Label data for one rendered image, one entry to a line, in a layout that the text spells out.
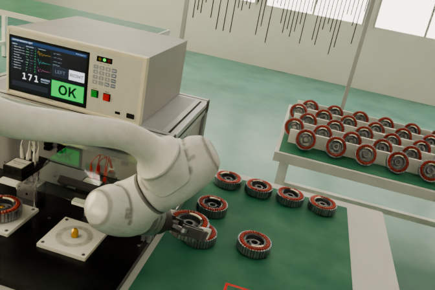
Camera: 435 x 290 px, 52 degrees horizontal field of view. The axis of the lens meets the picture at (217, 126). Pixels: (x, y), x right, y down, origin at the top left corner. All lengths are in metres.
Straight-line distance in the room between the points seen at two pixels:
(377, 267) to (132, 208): 0.97
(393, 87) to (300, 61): 1.52
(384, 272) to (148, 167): 1.00
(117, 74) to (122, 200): 0.49
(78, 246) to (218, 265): 0.41
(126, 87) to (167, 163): 0.49
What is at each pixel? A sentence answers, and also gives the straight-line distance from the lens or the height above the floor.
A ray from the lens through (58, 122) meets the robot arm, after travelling 0.81.
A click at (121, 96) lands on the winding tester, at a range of 1.32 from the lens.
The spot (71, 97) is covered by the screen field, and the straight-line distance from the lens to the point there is 1.39.
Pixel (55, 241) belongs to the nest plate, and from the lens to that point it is 1.40.
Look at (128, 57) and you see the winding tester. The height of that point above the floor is 1.31.
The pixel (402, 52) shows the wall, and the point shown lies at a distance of 7.60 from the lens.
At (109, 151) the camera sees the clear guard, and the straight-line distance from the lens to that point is 1.27.
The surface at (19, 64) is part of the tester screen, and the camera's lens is 1.46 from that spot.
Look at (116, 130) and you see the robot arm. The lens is 0.83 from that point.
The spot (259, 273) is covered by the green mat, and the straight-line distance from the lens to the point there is 1.43.
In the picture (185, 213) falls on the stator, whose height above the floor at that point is 0.93.
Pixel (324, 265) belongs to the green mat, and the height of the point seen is 0.75.
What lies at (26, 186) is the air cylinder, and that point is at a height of 0.82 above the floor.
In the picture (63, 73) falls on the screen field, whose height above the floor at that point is 1.22.
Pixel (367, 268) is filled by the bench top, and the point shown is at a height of 0.75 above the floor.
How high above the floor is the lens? 1.62
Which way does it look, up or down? 21 degrees down
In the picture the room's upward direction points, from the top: 11 degrees clockwise
